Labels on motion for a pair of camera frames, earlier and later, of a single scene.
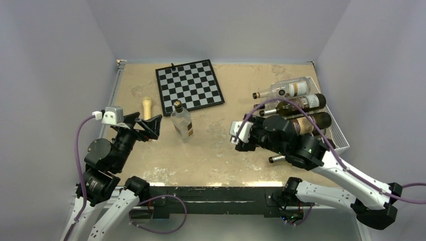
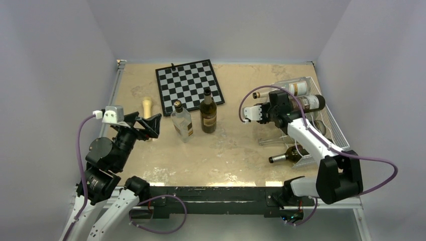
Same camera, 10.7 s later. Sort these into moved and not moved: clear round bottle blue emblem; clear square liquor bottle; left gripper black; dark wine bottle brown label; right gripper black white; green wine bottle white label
Moved: dark wine bottle brown label; right gripper black white
Not moved: left gripper black; clear round bottle blue emblem; green wine bottle white label; clear square liquor bottle
